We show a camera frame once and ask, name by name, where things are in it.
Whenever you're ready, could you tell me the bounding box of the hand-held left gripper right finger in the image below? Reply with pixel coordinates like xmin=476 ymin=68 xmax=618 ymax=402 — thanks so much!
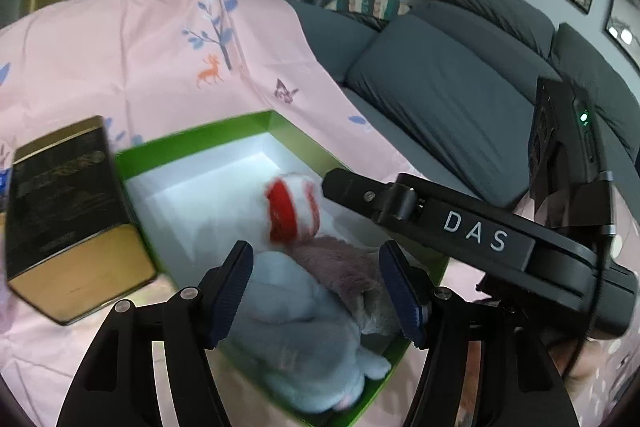
xmin=378 ymin=241 xmax=581 ymax=427

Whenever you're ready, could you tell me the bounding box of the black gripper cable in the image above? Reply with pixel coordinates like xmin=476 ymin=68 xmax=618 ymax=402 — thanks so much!
xmin=562 ymin=172 xmax=618 ymax=380

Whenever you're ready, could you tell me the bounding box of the blue-grey plush toy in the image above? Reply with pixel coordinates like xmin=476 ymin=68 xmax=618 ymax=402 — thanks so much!
xmin=220 ymin=252 xmax=393 ymax=414

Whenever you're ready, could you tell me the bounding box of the narrow framed painting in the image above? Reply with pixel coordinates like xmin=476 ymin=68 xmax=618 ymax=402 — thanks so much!
xmin=605 ymin=0 xmax=640 ymax=70

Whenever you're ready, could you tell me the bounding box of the white and red plush toy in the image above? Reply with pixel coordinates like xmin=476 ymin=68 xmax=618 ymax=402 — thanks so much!
xmin=262 ymin=174 xmax=326 ymax=244

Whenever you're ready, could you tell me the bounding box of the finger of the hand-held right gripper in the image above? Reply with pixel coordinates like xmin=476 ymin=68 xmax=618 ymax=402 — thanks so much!
xmin=321 ymin=167 xmax=436 ymax=234

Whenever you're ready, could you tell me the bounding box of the pink printed cloth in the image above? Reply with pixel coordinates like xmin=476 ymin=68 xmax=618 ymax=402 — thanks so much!
xmin=0 ymin=0 xmax=640 ymax=427

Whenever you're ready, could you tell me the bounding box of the grey-green plush toy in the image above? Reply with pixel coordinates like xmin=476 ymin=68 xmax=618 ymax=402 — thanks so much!
xmin=350 ymin=287 xmax=406 ymax=338

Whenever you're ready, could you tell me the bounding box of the green cardboard box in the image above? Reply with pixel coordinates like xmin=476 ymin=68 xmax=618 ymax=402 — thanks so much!
xmin=114 ymin=109 xmax=450 ymax=423

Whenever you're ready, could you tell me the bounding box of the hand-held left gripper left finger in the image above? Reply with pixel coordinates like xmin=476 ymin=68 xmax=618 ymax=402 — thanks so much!
xmin=56 ymin=241 xmax=255 ymax=427

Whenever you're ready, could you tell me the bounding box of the small blue and orange box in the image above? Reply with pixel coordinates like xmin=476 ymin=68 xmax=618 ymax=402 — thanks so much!
xmin=0 ymin=167 xmax=13 ymax=212

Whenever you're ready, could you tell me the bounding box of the striped cushion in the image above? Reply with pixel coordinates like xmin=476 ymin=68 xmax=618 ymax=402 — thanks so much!
xmin=325 ymin=0 xmax=412 ymax=32

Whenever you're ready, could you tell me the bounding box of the grey sofa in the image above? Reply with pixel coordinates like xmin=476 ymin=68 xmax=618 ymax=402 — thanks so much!
xmin=285 ymin=0 xmax=640 ymax=208

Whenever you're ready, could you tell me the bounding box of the black and gold tin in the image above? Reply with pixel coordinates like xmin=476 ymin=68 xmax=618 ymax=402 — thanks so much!
xmin=5 ymin=116 xmax=160 ymax=327

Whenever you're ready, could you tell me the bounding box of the mauve plush toy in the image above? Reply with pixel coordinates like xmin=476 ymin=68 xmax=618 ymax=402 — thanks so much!
xmin=292 ymin=237 xmax=388 ymax=295

